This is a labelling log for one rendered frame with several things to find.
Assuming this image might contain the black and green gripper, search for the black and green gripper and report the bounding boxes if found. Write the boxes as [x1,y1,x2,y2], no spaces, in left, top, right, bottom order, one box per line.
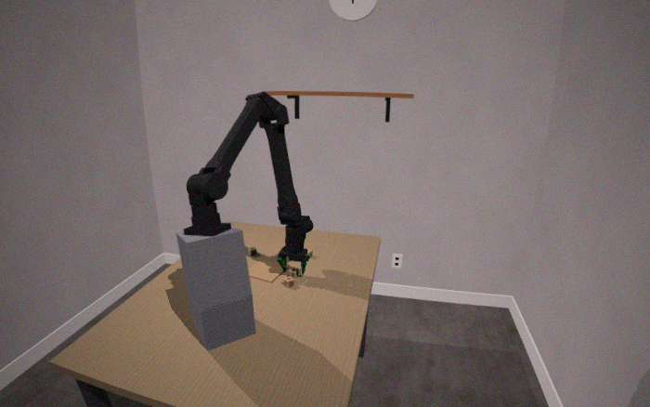
[277,239,310,275]

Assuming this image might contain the tan flat mat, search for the tan flat mat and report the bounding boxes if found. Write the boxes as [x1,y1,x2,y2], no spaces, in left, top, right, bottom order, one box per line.
[248,259,283,282]

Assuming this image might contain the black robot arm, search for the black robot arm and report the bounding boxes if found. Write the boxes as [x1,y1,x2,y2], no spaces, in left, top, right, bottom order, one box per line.
[184,92,313,252]

